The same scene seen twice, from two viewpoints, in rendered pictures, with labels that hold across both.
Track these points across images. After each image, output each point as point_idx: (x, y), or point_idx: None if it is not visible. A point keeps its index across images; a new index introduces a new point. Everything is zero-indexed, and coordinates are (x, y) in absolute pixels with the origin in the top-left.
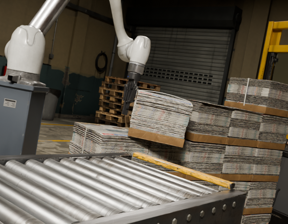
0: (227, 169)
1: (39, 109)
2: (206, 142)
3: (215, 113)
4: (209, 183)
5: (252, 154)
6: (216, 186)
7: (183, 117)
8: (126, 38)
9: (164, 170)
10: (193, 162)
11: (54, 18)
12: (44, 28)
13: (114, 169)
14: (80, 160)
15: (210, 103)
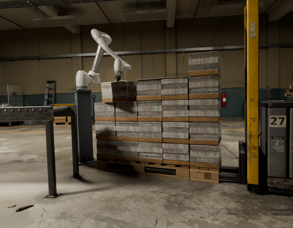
0: (166, 114)
1: (87, 98)
2: (145, 100)
3: (148, 83)
4: (153, 122)
5: (186, 103)
6: (159, 124)
7: (110, 88)
8: None
9: (125, 116)
10: (140, 111)
11: (96, 64)
12: (94, 69)
13: None
14: None
15: (140, 79)
